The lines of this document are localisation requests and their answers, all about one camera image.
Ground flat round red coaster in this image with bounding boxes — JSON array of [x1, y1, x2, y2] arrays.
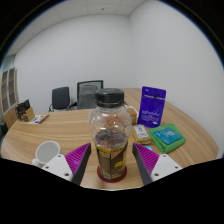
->
[[96, 165, 128, 184]]

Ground purple standing pouch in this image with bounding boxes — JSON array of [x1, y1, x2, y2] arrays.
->
[[137, 85, 167, 129]]

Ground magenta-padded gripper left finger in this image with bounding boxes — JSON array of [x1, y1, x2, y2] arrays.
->
[[40, 142, 92, 186]]

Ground large dark brown box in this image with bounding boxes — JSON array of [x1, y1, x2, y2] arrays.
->
[[14, 98, 36, 123]]

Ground grey mesh office chair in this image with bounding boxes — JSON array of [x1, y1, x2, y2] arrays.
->
[[68, 79, 104, 111]]

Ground small tan packet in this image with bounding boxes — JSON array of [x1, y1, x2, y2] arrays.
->
[[132, 124, 154, 146]]

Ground white ceramic mug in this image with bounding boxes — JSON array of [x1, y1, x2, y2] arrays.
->
[[31, 140, 62, 169]]

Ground clear bottle with black cap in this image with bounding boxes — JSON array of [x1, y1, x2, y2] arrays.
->
[[87, 87, 134, 183]]

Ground white printed leaflet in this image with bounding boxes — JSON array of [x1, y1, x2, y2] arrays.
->
[[28, 114, 49, 125]]

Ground wooden shelf cabinet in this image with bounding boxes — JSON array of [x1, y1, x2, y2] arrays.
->
[[0, 67, 19, 129]]

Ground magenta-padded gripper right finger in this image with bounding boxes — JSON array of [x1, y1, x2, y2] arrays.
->
[[131, 142, 184, 186]]

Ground black office chair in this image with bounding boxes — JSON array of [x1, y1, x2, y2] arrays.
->
[[48, 86, 72, 113]]

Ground wooden side desk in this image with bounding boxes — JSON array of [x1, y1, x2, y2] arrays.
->
[[120, 87, 144, 108]]

